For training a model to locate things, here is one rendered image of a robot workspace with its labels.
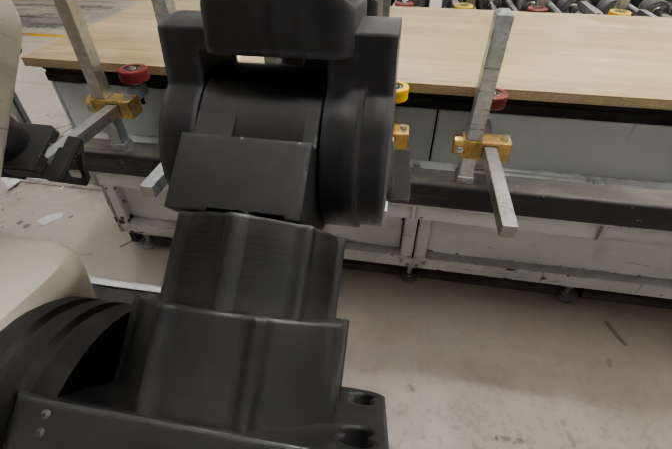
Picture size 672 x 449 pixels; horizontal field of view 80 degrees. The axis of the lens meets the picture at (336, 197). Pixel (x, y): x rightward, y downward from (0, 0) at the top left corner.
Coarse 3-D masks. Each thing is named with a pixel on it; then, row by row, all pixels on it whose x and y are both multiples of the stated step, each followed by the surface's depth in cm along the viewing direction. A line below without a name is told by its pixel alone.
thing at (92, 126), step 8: (128, 88) 117; (136, 88) 117; (144, 88) 119; (96, 112) 105; (104, 112) 105; (112, 112) 107; (88, 120) 102; (96, 120) 102; (104, 120) 105; (112, 120) 108; (80, 128) 99; (88, 128) 99; (96, 128) 102; (64, 136) 96; (80, 136) 97; (88, 136) 100; (56, 144) 93; (48, 152) 90; (48, 160) 89
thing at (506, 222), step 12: (492, 132) 104; (492, 156) 95; (492, 168) 91; (492, 180) 88; (504, 180) 88; (492, 192) 86; (504, 192) 84; (492, 204) 85; (504, 204) 81; (504, 216) 78; (504, 228) 77; (516, 228) 76
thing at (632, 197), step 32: (96, 160) 121; (128, 160) 119; (160, 160) 117; (416, 192) 109; (448, 192) 107; (480, 192) 105; (512, 192) 104; (544, 192) 104; (576, 192) 104; (608, 192) 104; (640, 192) 104; (608, 224) 105; (640, 224) 103
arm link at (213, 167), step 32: (224, 64) 19; (256, 64) 19; (224, 96) 17; (256, 96) 17; (288, 96) 17; (320, 96) 17; (224, 128) 17; (256, 128) 17; (288, 128) 17; (320, 128) 17; (192, 160) 16; (224, 160) 16; (256, 160) 16; (288, 160) 15; (192, 192) 15; (224, 192) 15; (256, 192) 15; (288, 192) 15; (320, 224) 19
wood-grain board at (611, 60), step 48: (144, 0) 179; (192, 0) 179; (48, 48) 130; (96, 48) 130; (144, 48) 130; (432, 48) 130; (480, 48) 130; (528, 48) 130; (576, 48) 130; (624, 48) 130; (528, 96) 106; (576, 96) 104; (624, 96) 102
